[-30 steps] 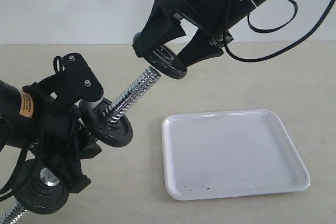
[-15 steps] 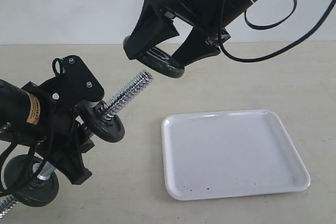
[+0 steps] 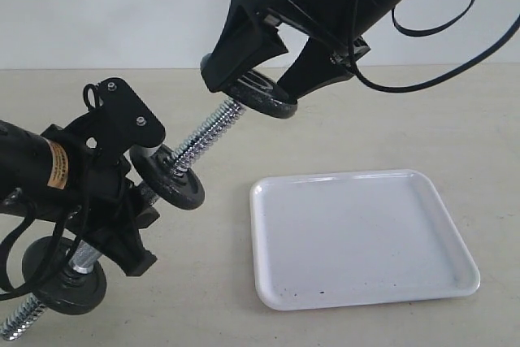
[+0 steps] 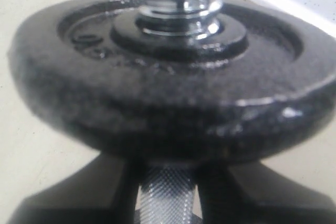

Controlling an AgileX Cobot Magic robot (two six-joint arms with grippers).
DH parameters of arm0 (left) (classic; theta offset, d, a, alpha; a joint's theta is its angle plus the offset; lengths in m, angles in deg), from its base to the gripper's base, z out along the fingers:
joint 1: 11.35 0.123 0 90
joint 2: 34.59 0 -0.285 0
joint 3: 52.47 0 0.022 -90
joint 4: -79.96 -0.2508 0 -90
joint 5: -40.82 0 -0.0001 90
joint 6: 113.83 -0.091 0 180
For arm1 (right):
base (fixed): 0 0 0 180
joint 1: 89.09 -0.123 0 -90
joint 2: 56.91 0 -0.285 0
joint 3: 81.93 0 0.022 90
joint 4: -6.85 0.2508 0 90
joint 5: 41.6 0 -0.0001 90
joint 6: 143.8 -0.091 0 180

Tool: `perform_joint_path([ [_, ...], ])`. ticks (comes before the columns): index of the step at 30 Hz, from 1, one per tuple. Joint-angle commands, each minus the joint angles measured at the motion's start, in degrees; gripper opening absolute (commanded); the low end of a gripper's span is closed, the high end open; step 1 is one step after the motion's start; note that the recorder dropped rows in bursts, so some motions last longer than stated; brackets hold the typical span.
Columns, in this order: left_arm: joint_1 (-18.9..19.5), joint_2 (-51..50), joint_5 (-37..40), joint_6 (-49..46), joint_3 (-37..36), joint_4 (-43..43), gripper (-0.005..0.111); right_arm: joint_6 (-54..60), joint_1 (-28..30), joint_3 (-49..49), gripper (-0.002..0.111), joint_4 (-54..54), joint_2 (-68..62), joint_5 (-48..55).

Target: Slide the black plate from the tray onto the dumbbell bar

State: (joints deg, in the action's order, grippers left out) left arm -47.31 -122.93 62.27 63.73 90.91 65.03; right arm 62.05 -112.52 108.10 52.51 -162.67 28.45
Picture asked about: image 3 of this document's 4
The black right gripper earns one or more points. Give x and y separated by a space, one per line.
250 37

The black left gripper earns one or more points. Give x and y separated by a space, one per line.
117 208

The black weight plate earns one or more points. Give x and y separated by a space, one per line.
262 94

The chrome threaded dumbbell bar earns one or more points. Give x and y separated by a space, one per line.
82 261

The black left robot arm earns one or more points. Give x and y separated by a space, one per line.
39 168

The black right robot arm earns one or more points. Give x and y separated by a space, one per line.
250 37

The white plastic tray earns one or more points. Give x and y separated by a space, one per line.
355 239

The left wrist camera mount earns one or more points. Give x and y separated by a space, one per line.
118 119

